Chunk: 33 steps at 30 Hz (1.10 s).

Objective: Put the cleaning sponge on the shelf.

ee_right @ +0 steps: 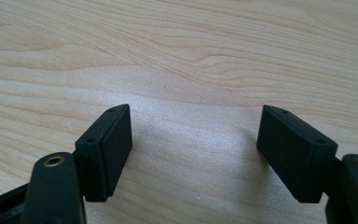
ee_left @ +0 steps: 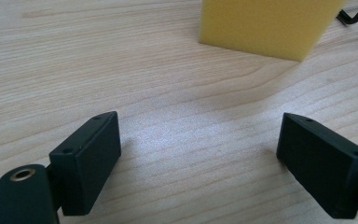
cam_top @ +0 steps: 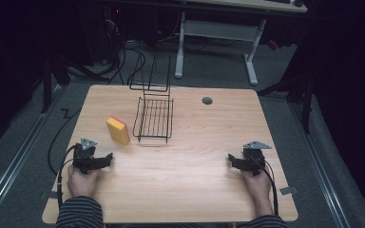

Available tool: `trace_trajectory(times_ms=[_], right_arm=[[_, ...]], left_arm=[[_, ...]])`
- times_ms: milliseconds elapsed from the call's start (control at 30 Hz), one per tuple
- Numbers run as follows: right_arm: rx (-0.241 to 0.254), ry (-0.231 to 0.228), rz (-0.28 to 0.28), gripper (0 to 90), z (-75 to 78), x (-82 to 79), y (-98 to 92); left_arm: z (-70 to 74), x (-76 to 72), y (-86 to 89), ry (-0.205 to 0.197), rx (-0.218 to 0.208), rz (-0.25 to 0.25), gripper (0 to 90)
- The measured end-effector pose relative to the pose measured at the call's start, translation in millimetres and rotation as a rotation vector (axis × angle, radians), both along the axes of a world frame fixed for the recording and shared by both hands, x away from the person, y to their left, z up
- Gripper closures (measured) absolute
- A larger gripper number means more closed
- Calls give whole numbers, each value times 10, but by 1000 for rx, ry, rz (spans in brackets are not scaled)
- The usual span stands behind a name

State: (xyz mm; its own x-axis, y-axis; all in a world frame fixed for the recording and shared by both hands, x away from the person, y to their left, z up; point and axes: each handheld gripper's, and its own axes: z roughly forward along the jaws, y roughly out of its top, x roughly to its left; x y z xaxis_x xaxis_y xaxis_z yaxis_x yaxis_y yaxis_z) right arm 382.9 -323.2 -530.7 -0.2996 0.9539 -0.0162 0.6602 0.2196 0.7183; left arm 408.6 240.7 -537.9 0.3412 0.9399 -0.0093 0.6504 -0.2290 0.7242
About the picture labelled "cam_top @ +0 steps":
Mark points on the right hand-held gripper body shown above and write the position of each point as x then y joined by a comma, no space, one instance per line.
254,157

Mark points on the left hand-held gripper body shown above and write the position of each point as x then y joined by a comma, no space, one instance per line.
84,156

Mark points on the person's left hand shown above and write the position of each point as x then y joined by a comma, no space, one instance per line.
81,182

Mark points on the person's right hand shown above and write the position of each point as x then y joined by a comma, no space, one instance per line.
258,187

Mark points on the yellow sponge with red layer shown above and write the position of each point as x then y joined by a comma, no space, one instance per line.
118,130

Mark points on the grey tape piece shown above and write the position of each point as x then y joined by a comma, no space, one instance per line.
48,194
288,190

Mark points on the black metal stand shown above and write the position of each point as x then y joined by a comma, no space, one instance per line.
299,95
49,84

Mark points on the dark computer tower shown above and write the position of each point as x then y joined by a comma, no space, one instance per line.
111,31

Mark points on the white-legged desk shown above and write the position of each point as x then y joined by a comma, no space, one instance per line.
217,30

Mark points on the metal floor rail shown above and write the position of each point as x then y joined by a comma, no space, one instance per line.
19,155
321,164

